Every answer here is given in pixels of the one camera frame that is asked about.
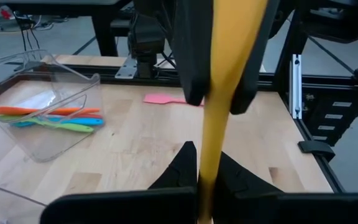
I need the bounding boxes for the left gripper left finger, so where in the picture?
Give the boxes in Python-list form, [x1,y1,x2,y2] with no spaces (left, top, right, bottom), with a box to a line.
[147,141,198,190]

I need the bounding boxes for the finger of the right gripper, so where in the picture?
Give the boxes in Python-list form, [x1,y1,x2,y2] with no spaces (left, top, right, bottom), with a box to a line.
[229,0,282,115]
[170,0,214,106]

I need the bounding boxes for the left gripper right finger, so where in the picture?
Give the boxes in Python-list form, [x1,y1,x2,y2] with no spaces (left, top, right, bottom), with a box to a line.
[213,151,284,224]

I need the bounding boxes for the yellow silicone spatula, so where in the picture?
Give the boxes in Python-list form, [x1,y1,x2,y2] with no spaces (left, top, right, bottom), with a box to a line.
[197,0,269,224]

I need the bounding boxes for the pink silicone spatula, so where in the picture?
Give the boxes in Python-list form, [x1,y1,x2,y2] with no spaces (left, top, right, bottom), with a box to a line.
[143,93,204,107]

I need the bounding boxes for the blue silicone spatula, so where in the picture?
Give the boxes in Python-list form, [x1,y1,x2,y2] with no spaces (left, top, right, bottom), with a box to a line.
[12,117,105,128]

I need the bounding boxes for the green silicone spatula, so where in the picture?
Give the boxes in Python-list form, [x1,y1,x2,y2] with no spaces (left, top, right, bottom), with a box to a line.
[0,115,96,134]

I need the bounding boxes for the orange silicone spatula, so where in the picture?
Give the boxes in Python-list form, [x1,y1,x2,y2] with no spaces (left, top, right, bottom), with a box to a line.
[0,106,101,116]

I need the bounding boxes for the black desk stand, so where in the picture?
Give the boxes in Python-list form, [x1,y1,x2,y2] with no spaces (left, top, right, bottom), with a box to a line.
[91,6,121,57]

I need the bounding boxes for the black labelled power box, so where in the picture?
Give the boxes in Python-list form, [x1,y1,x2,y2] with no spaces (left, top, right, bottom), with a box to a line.
[303,92,358,147]

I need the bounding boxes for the clear plastic bin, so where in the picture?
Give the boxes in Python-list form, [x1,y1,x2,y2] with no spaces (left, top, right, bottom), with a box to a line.
[0,177,48,224]
[0,49,106,163]

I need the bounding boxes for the silver aluminium frame post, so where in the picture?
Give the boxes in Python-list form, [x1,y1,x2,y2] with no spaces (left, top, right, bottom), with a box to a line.
[288,54,303,120]

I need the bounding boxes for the black desk cables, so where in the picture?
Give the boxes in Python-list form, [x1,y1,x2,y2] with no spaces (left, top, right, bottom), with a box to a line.
[11,11,55,52]

